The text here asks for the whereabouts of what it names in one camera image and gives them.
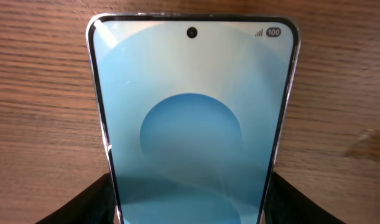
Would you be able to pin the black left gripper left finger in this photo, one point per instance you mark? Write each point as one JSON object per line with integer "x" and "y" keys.
{"x": 94, "y": 205}

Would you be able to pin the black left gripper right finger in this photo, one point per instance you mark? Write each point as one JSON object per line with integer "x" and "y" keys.
{"x": 287, "y": 205}

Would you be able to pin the Galaxy S25 smartphone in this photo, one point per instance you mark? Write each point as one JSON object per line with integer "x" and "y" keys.
{"x": 191, "y": 109}

